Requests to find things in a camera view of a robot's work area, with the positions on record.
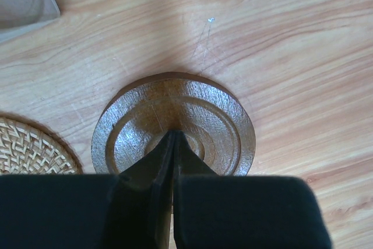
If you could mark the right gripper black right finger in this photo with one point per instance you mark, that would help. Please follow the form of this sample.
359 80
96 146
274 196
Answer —
213 211

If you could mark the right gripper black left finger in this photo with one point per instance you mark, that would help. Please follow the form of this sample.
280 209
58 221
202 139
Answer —
127 210

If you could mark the brown round coaster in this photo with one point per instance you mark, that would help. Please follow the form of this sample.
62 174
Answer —
216 125

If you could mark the woven rattan coaster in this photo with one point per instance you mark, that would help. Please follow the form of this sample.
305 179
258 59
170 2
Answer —
28 150

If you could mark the wooden clothes rack frame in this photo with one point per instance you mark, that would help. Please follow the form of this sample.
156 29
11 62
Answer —
21 16

